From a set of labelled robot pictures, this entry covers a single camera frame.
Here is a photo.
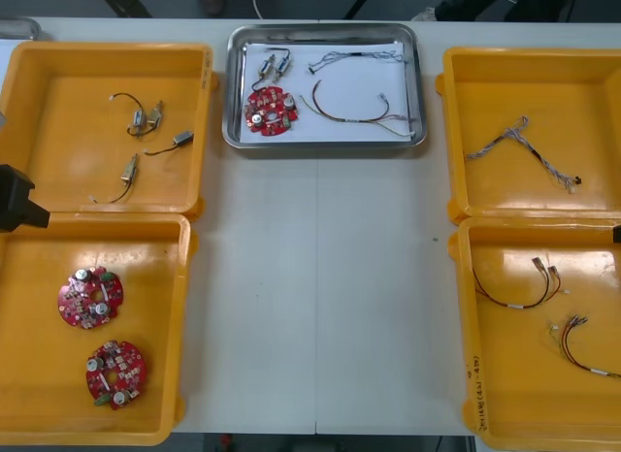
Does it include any grey metal solenoid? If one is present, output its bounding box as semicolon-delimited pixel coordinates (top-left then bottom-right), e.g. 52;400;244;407
144;130;195;157

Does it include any round red circuit board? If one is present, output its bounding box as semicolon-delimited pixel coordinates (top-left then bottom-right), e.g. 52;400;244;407
85;339;148;410
245;84;301;138
56;265;125;331

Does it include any grey metal tray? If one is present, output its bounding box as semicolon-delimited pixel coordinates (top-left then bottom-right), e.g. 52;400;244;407
0;17;41;42

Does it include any red green-yellow wire harness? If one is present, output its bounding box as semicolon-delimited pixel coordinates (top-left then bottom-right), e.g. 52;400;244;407
299;78;418;136
547;314;621;378

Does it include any blue-white twisted wire harness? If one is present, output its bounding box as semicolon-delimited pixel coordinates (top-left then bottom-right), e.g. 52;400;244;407
306;48;408;76
464;114;583;195

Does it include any blue label metal solenoid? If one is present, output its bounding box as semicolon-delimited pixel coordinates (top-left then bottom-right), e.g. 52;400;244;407
250;52;277;93
264;45;296;83

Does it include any person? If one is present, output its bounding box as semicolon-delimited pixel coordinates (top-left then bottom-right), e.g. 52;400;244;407
411;0;515;22

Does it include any yellow-orange plastic bin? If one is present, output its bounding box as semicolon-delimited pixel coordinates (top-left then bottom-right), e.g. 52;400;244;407
0;40;219;223
435;45;621;225
0;211;200;447
448;216;621;452

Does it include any steel tray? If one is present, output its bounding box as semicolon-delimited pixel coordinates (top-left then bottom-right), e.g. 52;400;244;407
221;22;429;158

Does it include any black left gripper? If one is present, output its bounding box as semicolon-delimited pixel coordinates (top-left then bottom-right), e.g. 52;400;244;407
0;164;51;233

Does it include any white paper sheet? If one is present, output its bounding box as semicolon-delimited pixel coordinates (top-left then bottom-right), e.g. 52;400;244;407
239;42;413;144

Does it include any brass metal solenoid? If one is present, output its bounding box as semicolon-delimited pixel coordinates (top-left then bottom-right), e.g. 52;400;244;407
143;100;166;139
88;153;142;205

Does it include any black furniture leg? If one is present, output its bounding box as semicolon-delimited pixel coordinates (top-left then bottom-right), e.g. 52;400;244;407
342;0;389;20

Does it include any red black wire harness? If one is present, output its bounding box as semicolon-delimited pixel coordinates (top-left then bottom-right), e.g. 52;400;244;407
473;256;572;310

